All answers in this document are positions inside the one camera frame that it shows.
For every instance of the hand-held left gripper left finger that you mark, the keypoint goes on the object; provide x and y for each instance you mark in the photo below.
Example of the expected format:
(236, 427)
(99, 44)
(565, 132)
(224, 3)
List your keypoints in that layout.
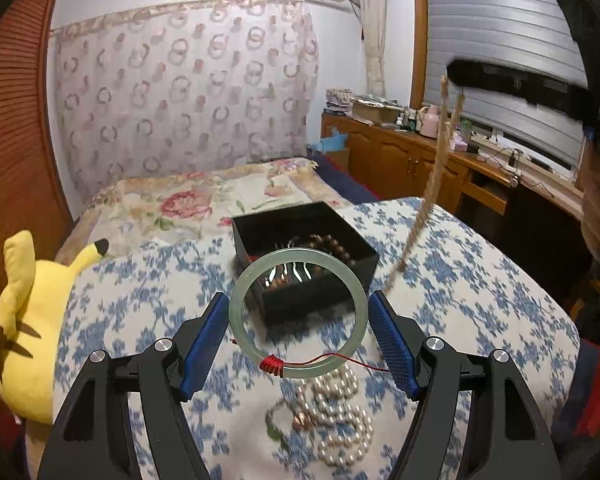
(202, 345)

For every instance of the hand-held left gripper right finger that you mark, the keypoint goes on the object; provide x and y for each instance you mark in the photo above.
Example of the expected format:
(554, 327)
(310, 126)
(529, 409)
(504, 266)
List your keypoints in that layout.
(392, 345)

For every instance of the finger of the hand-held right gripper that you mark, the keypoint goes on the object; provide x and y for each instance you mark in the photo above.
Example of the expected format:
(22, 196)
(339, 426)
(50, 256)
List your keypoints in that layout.
(520, 85)

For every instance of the jade bangle with red thread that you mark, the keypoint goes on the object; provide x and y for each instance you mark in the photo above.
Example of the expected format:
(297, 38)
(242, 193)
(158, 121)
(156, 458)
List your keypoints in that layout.
(330, 369)

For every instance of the black jewelry box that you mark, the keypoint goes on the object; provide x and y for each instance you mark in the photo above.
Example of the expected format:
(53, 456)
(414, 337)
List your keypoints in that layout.
(300, 307)

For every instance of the bundle of silver hairpins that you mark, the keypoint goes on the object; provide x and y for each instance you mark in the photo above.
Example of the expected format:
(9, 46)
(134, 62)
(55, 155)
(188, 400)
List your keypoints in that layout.
(300, 272)

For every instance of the green bottle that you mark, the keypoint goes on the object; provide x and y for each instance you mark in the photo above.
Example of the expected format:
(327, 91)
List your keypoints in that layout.
(466, 129)

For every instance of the pink tissue box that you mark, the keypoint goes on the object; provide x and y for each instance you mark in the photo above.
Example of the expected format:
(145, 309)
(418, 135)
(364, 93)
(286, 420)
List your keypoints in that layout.
(458, 144)

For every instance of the pink thermos jug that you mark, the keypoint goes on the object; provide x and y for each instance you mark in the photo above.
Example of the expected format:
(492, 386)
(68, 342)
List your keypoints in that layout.
(429, 122)

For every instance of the pink floral bedspread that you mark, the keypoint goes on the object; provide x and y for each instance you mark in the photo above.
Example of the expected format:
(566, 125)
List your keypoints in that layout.
(180, 205)

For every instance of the wooden sideboard cabinet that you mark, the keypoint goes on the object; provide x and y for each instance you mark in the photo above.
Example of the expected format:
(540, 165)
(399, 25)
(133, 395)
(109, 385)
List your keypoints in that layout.
(395, 160)

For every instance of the flat cardboard box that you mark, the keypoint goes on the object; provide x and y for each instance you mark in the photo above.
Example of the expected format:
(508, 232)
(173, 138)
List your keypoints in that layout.
(375, 112)

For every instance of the beige window curtain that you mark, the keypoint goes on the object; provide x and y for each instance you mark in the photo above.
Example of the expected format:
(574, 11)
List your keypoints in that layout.
(372, 25)

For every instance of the yellow plush toy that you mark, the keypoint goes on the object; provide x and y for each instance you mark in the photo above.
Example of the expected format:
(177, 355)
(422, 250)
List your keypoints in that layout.
(35, 310)

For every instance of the dark blue blanket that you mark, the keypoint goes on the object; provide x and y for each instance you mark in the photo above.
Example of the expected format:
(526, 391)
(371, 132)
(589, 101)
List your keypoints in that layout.
(345, 180)

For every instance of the stack of floral cloth bags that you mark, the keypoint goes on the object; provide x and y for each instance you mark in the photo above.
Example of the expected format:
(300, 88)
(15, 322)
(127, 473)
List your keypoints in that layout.
(338, 100)

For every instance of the blue plastic bag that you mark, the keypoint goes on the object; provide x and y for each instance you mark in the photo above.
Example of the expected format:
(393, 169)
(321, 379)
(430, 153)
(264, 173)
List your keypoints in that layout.
(334, 141)

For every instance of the wooden louvered wardrobe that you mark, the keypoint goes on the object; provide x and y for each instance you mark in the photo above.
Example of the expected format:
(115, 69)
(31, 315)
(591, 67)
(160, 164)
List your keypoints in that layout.
(15, 160)

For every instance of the circle patterned wall curtain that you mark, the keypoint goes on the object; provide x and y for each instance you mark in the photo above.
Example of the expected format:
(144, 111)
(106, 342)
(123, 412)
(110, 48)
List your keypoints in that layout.
(180, 100)

